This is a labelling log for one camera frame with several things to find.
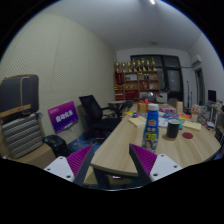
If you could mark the ceiling light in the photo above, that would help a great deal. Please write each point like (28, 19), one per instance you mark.
(152, 1)

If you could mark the white wall air conditioner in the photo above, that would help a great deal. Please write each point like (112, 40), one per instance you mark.
(196, 61)

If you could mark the wooden side desk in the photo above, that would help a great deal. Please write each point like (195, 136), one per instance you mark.
(216, 113)

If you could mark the black-framed glass door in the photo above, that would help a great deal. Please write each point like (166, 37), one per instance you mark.
(171, 80)

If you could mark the pink flat box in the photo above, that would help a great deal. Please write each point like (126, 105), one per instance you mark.
(167, 109)

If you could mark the flat round red coaster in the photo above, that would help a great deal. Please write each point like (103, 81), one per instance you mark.
(187, 135)

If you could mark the pink flowers in white pot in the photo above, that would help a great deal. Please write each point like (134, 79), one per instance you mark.
(195, 111)

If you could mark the silver ribbed suitcase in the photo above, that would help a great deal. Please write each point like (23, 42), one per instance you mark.
(21, 136)

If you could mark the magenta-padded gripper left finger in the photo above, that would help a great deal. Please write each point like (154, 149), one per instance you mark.
(58, 166)

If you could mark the yellow gift box, red ribbon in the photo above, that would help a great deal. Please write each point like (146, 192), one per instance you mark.
(142, 107)

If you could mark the small round table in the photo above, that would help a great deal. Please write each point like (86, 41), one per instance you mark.
(116, 103)

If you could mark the black mug with white inside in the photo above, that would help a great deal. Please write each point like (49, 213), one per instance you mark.
(172, 130)

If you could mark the orange book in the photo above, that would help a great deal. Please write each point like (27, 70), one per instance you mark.
(185, 116)

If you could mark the teal book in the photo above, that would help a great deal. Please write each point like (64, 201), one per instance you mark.
(180, 123)

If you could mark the blue colourful book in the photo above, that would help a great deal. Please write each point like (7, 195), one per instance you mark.
(171, 116)

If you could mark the black office chair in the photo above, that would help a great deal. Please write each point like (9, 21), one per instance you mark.
(91, 111)

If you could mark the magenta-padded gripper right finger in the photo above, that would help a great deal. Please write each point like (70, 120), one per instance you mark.
(165, 169)

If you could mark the wooden shelf unit with trophies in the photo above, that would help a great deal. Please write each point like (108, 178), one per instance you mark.
(136, 85)

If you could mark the standing wooden card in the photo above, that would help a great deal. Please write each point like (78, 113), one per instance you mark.
(179, 107)

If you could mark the blue white-capped drink bottle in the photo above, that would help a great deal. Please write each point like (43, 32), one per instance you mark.
(150, 128)

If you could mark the computer monitor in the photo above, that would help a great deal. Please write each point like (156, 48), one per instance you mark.
(212, 95)

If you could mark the small tan envelope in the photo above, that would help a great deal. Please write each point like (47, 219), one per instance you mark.
(137, 122)

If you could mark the purple sign board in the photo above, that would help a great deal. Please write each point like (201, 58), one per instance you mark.
(63, 116)

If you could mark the white paper sheet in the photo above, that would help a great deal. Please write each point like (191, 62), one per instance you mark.
(162, 122)

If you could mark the dark tan-trimmed luggage bag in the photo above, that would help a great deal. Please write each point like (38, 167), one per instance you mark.
(16, 95)

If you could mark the black bag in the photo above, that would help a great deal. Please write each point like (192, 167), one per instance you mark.
(56, 145)

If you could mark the large tan envelope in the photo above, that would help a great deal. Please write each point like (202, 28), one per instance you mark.
(192, 125)

